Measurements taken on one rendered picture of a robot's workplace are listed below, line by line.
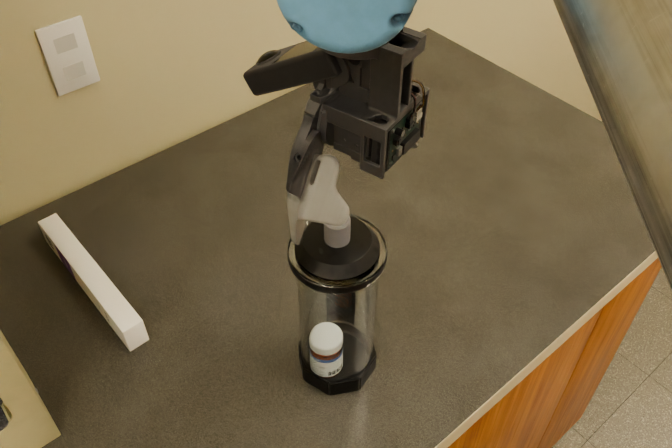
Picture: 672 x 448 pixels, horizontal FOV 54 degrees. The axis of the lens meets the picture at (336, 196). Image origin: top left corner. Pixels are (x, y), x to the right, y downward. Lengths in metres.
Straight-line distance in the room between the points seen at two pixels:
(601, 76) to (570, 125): 1.08
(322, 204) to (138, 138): 0.70
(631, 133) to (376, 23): 0.16
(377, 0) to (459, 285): 0.69
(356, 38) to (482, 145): 0.88
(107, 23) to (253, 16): 0.28
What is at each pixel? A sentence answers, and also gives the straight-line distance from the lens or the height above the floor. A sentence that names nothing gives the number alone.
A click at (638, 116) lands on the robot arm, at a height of 1.58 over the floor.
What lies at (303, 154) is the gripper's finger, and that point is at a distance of 0.55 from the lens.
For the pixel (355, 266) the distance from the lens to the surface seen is 0.68.
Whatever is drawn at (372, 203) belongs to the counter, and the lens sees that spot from 1.08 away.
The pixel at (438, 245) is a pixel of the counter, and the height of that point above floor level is 0.94.
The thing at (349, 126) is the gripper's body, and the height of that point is 1.37.
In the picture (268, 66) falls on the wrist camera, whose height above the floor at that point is 1.38.
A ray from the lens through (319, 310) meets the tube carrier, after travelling 0.73.
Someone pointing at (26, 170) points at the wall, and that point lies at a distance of 1.17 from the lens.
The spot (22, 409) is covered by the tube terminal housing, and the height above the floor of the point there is 1.03.
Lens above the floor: 1.69
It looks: 44 degrees down
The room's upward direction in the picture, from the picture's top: straight up
